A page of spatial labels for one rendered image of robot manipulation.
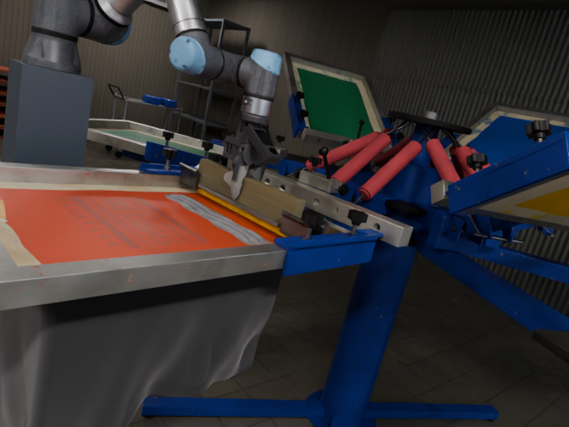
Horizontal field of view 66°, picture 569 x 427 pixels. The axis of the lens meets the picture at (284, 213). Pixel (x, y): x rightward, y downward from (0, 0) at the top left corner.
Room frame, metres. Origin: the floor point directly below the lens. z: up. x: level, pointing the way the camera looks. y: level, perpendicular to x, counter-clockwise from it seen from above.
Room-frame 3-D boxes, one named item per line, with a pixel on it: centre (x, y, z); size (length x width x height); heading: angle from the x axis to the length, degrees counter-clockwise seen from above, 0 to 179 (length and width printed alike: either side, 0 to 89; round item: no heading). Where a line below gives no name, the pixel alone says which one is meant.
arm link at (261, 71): (1.11, 0.13, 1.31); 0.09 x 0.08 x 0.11; 62
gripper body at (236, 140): (1.11, 0.13, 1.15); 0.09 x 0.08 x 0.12; 48
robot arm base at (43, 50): (1.28, 0.74, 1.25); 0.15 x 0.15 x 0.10
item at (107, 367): (0.75, 0.14, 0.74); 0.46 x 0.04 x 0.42; 138
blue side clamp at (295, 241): (0.92, -0.11, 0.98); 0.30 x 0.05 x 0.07; 138
